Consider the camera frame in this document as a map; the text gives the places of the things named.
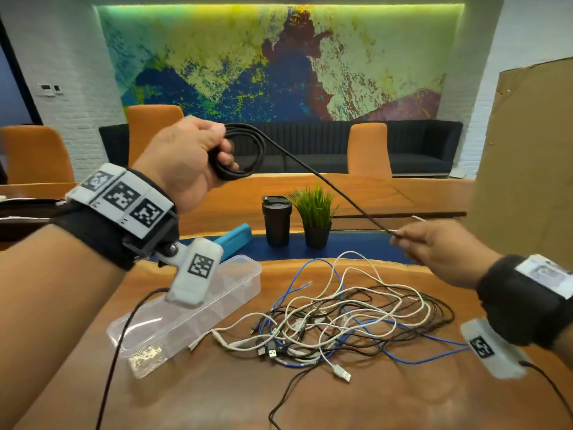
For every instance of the clear plastic container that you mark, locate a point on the clear plastic container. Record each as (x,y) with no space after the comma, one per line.
(224,286)

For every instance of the black sofa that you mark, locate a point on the black sofa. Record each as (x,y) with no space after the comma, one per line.
(313,147)

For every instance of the white wall thermostat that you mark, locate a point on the white wall thermostat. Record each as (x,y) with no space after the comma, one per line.
(45,89)

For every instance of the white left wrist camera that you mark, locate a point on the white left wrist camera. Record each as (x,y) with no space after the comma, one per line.
(197,273)

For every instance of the wooden table with blue inlay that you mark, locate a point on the wooden table with blue inlay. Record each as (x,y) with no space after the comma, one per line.
(403,398)

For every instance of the colourful abstract wall painting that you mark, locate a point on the colourful abstract wall painting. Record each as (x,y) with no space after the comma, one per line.
(224,62)

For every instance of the person's left hand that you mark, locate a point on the person's left hand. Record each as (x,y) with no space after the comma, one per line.
(183,161)

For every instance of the person's right hand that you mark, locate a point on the person's right hand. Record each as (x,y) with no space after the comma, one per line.
(447,252)

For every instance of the dark framed glass door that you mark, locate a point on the dark framed glass door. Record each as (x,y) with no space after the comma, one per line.
(6,98)

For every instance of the person's left forearm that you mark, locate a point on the person's left forearm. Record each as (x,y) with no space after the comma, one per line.
(53,317)

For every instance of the teal cylindrical speaker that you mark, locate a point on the teal cylindrical speaker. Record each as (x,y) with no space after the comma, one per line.
(235,241)

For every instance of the green potted plant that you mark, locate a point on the green potted plant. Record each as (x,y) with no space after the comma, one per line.
(315,210)

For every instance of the black travel mug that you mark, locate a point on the black travel mug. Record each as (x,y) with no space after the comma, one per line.
(276,223)

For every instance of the orange chair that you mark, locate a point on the orange chair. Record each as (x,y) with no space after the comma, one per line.
(36,156)
(369,152)
(147,129)

